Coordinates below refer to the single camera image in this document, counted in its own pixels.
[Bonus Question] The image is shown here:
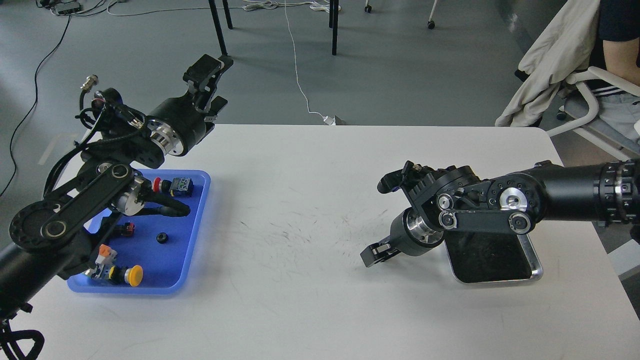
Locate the black table leg rear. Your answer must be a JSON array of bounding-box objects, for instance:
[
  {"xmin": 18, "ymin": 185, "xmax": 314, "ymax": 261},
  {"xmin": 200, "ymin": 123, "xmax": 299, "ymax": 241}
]
[{"xmin": 222, "ymin": 0, "xmax": 234, "ymax": 30}]

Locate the black table leg right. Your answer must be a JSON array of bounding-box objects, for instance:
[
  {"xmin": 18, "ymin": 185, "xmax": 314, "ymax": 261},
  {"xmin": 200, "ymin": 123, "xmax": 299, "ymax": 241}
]
[{"xmin": 329, "ymin": 0, "xmax": 339, "ymax": 56}]

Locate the orange grey contact block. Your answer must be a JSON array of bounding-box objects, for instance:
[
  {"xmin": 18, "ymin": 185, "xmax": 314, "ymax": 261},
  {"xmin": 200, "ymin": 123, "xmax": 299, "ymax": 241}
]
[{"xmin": 94, "ymin": 244, "xmax": 118, "ymax": 267}]

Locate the white floor cable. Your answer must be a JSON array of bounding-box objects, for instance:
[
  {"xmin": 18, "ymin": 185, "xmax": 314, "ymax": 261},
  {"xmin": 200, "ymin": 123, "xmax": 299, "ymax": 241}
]
[{"xmin": 107, "ymin": 0, "xmax": 343, "ymax": 126}]

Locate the seated person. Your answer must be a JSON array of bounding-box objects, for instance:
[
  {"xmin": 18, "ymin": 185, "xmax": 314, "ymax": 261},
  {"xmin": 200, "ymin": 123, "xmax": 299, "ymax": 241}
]
[{"xmin": 588, "ymin": 0, "xmax": 640, "ymax": 142}]

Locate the red push button switch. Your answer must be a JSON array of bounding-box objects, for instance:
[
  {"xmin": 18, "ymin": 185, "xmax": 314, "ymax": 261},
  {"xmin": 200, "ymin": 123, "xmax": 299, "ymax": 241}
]
[{"xmin": 151, "ymin": 177, "xmax": 195, "ymax": 198}]

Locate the white office chair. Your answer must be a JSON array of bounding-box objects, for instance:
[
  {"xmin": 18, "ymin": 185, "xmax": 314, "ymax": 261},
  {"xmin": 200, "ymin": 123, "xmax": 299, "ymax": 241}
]
[{"xmin": 546, "ymin": 66, "xmax": 640, "ymax": 161}]

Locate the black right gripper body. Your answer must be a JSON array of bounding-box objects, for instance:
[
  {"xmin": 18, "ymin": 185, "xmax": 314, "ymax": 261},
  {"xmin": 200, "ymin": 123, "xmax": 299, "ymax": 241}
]
[{"xmin": 389, "ymin": 209, "xmax": 444, "ymax": 256}]

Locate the beige jacket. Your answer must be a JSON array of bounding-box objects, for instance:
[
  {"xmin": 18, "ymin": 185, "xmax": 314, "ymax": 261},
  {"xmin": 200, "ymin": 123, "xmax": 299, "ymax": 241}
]
[{"xmin": 494, "ymin": 0, "xmax": 601, "ymax": 127}]

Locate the black table leg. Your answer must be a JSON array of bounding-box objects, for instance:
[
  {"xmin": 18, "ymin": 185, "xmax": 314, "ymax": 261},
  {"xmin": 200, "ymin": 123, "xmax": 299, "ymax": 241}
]
[
  {"xmin": 208, "ymin": 0, "xmax": 228, "ymax": 56},
  {"xmin": 222, "ymin": 0, "xmax": 234, "ymax": 30},
  {"xmin": 329, "ymin": 0, "xmax": 339, "ymax": 56}
]

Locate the black floor cable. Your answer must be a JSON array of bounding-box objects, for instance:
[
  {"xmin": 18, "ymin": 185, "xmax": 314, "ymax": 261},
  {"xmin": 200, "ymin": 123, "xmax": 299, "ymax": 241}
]
[{"xmin": 0, "ymin": 0, "xmax": 83, "ymax": 198}]

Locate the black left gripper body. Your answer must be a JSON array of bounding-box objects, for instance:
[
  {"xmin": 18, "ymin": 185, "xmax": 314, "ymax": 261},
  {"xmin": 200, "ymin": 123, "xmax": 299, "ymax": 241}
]
[{"xmin": 148, "ymin": 95, "xmax": 215, "ymax": 157}]

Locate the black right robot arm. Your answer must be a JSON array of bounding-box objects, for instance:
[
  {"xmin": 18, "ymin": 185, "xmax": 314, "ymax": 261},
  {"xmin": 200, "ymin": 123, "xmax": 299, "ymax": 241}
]
[{"xmin": 361, "ymin": 159, "xmax": 639, "ymax": 267}]

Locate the black table leg left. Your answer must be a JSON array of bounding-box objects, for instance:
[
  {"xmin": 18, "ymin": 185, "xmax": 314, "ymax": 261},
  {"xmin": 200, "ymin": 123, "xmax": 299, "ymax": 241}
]
[{"xmin": 208, "ymin": 0, "xmax": 228, "ymax": 56}]

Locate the yellow push button switch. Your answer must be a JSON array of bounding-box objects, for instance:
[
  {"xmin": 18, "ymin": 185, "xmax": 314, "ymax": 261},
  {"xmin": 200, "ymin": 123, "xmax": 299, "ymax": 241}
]
[{"xmin": 83, "ymin": 264, "xmax": 144, "ymax": 287}]

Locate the black red switch block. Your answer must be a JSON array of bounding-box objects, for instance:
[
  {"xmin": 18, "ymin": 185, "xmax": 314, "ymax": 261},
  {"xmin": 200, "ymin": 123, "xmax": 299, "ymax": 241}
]
[{"xmin": 112, "ymin": 222, "xmax": 135, "ymax": 238}]

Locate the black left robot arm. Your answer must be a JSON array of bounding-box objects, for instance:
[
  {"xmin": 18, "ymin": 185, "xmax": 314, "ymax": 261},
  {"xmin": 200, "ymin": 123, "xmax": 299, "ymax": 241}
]
[{"xmin": 0, "ymin": 54, "xmax": 234, "ymax": 360}]

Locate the silver metal tray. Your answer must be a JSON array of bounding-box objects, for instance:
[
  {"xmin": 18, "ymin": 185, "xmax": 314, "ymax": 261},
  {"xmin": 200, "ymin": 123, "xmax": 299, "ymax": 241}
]
[{"xmin": 443, "ymin": 231, "xmax": 544, "ymax": 287}]

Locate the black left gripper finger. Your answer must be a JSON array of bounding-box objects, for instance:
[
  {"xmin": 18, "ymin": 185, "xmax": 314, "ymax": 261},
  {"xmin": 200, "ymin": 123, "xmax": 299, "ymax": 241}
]
[
  {"xmin": 199, "ymin": 92, "xmax": 228, "ymax": 126},
  {"xmin": 182, "ymin": 54, "xmax": 234, "ymax": 96}
]

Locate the blue plastic tray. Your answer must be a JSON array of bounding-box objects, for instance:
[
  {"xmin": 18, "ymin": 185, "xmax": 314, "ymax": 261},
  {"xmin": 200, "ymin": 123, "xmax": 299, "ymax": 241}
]
[{"xmin": 66, "ymin": 169, "xmax": 211, "ymax": 296}]

